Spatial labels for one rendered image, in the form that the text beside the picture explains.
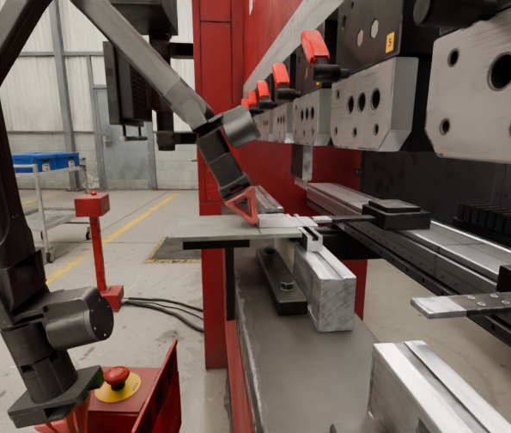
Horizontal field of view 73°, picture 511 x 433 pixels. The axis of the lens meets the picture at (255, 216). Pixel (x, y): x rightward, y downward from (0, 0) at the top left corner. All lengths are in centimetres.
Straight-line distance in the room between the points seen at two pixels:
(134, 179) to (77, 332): 778
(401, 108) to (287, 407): 35
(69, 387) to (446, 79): 54
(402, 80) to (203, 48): 135
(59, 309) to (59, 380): 10
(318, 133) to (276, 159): 112
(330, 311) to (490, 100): 43
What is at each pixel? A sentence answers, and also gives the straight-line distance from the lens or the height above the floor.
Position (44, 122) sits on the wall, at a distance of 903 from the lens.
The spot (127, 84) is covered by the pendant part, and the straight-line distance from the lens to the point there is 181.
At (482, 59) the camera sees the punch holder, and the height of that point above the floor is 123.
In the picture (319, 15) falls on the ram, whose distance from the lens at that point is 57.
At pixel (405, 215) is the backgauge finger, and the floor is 102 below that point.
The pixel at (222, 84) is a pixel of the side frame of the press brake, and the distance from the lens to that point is 161.
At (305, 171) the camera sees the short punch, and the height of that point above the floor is 112.
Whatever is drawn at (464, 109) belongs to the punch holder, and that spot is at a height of 120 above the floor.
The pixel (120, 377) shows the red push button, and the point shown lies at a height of 81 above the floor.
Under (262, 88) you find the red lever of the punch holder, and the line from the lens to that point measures 84.
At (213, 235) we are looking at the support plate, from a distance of 68.
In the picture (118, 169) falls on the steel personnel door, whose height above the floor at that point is 46.
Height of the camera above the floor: 119
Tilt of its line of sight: 13 degrees down
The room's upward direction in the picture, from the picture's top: straight up
